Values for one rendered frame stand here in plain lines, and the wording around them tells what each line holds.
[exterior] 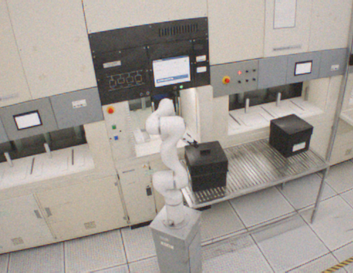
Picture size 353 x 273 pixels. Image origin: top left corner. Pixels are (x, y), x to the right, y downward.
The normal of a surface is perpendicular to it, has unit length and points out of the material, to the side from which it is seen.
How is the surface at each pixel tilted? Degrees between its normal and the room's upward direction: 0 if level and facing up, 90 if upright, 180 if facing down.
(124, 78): 90
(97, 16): 92
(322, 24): 90
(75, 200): 90
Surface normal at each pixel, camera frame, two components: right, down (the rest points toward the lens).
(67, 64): 0.29, 0.49
